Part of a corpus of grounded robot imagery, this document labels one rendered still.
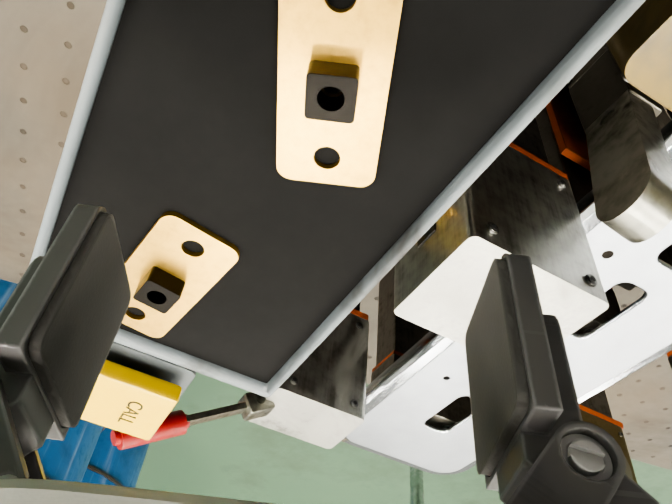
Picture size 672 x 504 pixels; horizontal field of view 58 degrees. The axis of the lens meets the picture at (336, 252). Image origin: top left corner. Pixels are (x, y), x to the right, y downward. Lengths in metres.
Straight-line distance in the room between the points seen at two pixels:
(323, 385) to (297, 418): 0.04
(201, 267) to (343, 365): 0.32
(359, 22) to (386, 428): 0.55
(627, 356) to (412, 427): 0.24
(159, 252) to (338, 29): 0.13
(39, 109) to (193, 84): 0.66
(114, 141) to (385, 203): 0.11
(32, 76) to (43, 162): 0.13
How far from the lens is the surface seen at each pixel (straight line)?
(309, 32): 0.21
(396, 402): 0.65
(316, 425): 0.58
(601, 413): 0.83
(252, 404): 0.55
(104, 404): 0.41
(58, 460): 1.98
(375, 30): 0.20
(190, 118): 0.23
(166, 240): 0.27
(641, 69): 0.32
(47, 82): 0.85
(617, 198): 0.35
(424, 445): 0.73
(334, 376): 0.57
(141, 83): 0.23
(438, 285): 0.35
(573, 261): 0.38
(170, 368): 0.39
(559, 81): 0.21
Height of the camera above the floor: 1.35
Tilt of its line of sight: 46 degrees down
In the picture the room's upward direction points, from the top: 173 degrees counter-clockwise
